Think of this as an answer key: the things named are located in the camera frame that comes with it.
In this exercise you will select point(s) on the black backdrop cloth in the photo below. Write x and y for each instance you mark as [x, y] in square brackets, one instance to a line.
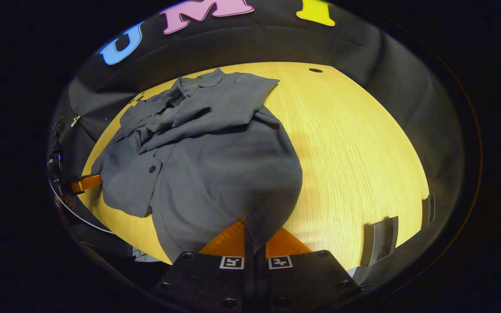
[276, 43]

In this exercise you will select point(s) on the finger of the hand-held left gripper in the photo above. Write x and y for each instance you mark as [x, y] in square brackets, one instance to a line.
[86, 183]

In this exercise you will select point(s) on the white cloth clip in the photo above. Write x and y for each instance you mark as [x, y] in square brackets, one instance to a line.
[75, 121]

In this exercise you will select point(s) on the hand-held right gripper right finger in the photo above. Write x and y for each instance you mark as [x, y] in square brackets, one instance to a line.
[261, 282]

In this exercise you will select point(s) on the dark table edge clamp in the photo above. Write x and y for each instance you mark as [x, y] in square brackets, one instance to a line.
[429, 211]
[379, 241]

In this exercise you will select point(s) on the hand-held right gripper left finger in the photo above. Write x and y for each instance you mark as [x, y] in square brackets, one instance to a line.
[249, 282]

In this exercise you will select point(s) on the grey button shirt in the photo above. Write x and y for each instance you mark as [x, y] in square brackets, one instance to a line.
[215, 174]

